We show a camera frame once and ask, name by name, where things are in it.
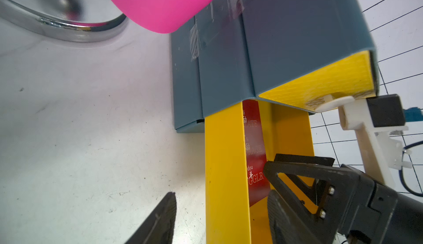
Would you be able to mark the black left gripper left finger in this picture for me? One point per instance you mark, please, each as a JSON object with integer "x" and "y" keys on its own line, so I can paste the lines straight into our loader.
{"x": 158, "y": 228}

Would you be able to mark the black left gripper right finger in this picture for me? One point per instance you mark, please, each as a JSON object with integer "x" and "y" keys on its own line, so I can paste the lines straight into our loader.
{"x": 286, "y": 222}

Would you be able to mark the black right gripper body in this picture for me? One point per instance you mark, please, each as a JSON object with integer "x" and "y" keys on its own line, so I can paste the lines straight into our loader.
{"x": 371, "y": 213}

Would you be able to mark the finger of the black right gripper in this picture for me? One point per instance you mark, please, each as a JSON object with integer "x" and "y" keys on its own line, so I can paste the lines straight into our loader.
{"x": 322, "y": 215}
{"x": 315, "y": 191}

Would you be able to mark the red postcard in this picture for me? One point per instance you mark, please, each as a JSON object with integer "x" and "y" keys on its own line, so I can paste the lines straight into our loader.
{"x": 255, "y": 152}

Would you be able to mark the yellow drawer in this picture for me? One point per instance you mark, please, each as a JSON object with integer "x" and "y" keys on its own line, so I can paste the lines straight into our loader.
{"x": 230, "y": 219}
{"x": 351, "y": 76}

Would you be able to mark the yellow top drawer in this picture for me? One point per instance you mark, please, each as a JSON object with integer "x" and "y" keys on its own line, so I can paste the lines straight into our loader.
{"x": 351, "y": 76}

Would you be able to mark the white drawer pull tab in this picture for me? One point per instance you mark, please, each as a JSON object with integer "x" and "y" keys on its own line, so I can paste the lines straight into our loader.
{"x": 330, "y": 103}

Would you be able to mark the teal drawer cabinet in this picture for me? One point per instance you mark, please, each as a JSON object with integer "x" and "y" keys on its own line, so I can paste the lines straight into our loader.
{"x": 273, "y": 42}

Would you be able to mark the clear adhesive tape strip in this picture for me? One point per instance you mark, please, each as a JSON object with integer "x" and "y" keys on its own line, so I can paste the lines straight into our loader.
{"x": 211, "y": 21}

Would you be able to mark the chrome cup holder stand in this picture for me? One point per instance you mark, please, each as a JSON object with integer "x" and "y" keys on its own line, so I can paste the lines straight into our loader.
{"x": 82, "y": 21}

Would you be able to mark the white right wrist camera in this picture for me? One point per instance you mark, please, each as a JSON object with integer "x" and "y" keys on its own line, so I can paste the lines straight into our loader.
{"x": 373, "y": 120}

